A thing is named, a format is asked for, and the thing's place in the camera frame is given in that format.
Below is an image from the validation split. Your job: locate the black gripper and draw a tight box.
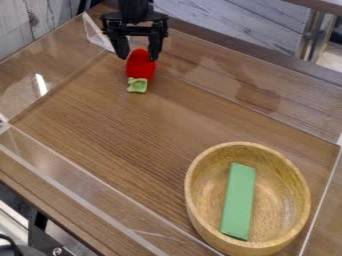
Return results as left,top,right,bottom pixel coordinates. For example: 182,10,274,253
100,12,168,61

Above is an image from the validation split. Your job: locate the red plush strawberry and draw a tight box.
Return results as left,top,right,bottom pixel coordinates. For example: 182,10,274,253
126,49,156,93

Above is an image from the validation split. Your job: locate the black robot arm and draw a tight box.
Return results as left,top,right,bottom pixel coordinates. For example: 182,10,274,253
100,0,168,61

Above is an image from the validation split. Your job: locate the metal table leg background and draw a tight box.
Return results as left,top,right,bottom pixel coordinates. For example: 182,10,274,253
299,10,337,63

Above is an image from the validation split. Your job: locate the wooden oval bowl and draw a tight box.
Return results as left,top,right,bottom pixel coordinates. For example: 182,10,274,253
184,142,311,256

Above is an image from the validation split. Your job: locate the green rectangular block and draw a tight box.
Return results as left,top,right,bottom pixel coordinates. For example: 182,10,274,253
219,163,257,241

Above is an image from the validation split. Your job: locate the clear acrylic corner bracket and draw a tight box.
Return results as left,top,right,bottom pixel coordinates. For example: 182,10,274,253
82,13,115,52

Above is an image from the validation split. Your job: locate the clear acrylic tray wall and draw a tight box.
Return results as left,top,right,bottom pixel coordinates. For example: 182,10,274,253
0,114,222,256

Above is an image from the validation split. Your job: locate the black cable bottom left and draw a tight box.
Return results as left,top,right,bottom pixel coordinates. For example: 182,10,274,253
0,232,28,256

